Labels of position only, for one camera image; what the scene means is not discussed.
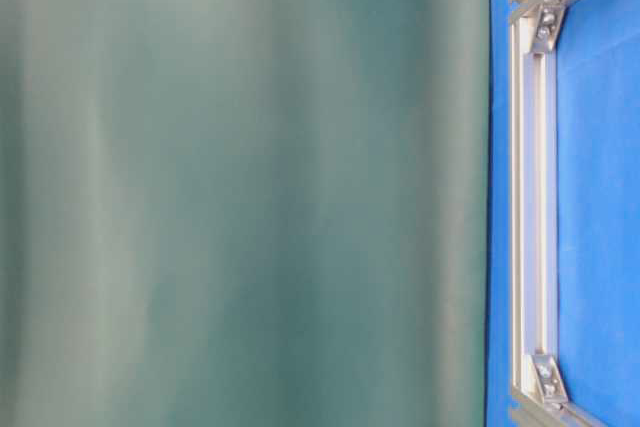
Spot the blue table cloth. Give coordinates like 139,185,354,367
486,0,639,426

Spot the silver aluminium extrusion frame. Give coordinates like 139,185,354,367
508,0,601,426

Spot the green backdrop curtain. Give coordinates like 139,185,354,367
1,0,490,426

